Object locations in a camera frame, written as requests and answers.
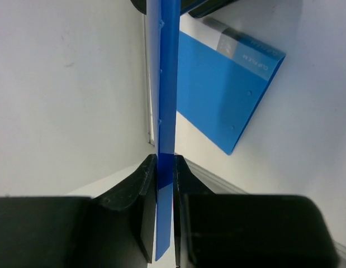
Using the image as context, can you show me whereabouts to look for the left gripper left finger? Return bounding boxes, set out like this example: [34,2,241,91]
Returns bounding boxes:
[0,154,157,267]

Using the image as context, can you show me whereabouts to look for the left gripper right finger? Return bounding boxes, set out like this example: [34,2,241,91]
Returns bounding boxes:
[173,155,339,267]

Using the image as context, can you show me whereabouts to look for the light blue notebook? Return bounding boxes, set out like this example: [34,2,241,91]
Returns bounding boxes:
[177,15,286,155]

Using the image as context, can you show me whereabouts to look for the blue plastic folder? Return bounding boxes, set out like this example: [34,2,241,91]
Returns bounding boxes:
[146,1,181,260]

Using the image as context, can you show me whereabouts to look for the black drawer cabinet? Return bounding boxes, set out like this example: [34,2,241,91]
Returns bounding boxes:
[181,0,238,18]

